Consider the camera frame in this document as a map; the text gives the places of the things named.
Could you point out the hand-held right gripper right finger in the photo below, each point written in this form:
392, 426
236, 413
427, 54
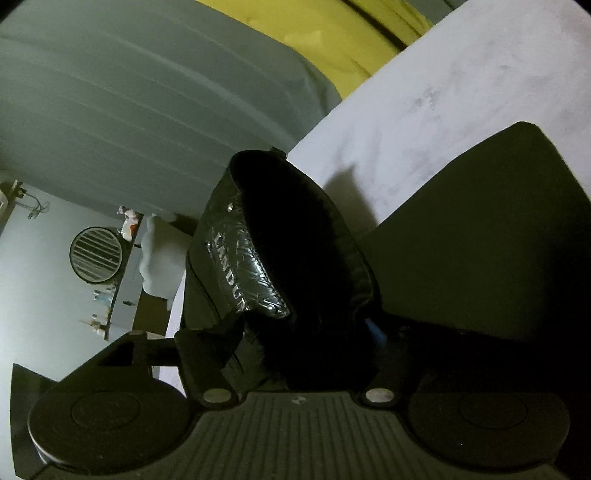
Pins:
377, 336

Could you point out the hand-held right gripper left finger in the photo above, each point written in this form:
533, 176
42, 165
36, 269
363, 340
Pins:
203, 364

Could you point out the black pants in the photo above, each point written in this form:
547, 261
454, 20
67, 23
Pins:
485, 230

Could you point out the brown wooden furniture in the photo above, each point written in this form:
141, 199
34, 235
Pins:
152, 314

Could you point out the pale blue pillow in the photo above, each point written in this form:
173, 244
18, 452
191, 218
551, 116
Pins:
159, 258

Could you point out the round slatted fan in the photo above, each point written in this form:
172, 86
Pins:
97, 254

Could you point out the small white orange figurine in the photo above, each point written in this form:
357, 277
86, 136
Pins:
129, 221

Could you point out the grey-green curtain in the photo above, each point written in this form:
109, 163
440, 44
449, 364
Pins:
438, 7
138, 101

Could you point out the yellow curtain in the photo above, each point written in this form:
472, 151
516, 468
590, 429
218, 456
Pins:
397, 18
314, 37

